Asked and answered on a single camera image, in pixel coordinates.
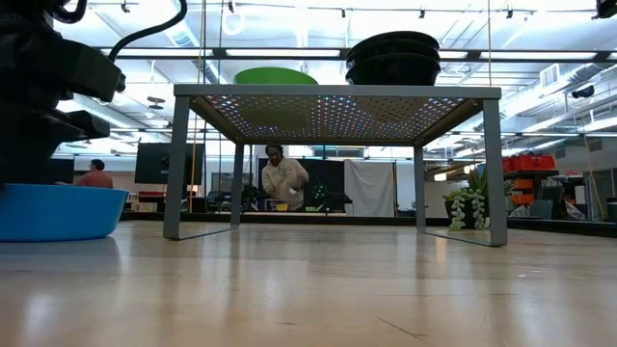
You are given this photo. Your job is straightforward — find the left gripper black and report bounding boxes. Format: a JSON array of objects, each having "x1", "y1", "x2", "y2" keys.
[{"x1": 0, "y1": 31, "x2": 128, "y2": 189}]

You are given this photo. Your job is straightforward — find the blue plastic bowl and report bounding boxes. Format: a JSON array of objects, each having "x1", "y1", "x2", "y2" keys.
[{"x1": 0, "y1": 183, "x2": 130, "y2": 243}]

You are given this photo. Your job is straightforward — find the black bowl floral inside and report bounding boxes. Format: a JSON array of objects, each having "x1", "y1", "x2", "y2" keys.
[
  {"x1": 347, "y1": 29, "x2": 441, "y2": 53},
  {"x1": 344, "y1": 51, "x2": 442, "y2": 87},
  {"x1": 345, "y1": 38, "x2": 442, "y2": 68}
]

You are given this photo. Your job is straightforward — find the green plastic bowl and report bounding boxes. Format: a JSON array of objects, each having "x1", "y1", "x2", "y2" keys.
[{"x1": 233, "y1": 66, "x2": 320, "y2": 87}]

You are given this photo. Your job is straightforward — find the person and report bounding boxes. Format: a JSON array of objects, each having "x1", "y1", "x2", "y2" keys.
[
  {"x1": 261, "y1": 144, "x2": 310, "y2": 212},
  {"x1": 56, "y1": 158, "x2": 115, "y2": 189}
]

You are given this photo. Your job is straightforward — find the black flat screen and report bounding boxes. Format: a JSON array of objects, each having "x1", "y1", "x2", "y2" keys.
[{"x1": 134, "y1": 142, "x2": 206, "y2": 186}]

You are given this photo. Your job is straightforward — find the red storage bin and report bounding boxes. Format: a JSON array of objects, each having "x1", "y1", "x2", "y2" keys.
[{"x1": 501, "y1": 153, "x2": 556, "y2": 173}]

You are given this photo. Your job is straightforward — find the orange storage bins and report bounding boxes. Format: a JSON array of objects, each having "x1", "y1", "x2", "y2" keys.
[{"x1": 510, "y1": 177, "x2": 536, "y2": 206}]

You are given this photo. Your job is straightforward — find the grey chair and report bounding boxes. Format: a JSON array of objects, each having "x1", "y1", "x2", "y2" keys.
[{"x1": 529, "y1": 198, "x2": 554, "y2": 221}]

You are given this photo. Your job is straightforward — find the green succulent plant in pot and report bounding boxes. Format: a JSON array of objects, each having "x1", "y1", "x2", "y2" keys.
[{"x1": 442, "y1": 167, "x2": 518, "y2": 231}]

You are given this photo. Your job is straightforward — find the grey perforated metal shelf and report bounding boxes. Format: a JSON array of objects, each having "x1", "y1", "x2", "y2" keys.
[{"x1": 162, "y1": 84, "x2": 510, "y2": 248}]

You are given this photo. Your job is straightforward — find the white hanging cloth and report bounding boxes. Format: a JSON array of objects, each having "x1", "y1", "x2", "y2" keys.
[{"x1": 343, "y1": 158, "x2": 397, "y2": 218}]

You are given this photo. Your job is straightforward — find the black partition panel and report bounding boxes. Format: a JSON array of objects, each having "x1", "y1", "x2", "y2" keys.
[{"x1": 257, "y1": 157, "x2": 346, "y2": 213}]

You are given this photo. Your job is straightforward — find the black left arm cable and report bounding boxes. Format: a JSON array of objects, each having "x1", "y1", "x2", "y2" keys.
[{"x1": 106, "y1": 0, "x2": 190, "y2": 64}]

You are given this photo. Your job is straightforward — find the yellow hanging cable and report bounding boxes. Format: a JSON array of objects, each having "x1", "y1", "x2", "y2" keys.
[{"x1": 189, "y1": 0, "x2": 207, "y2": 200}]

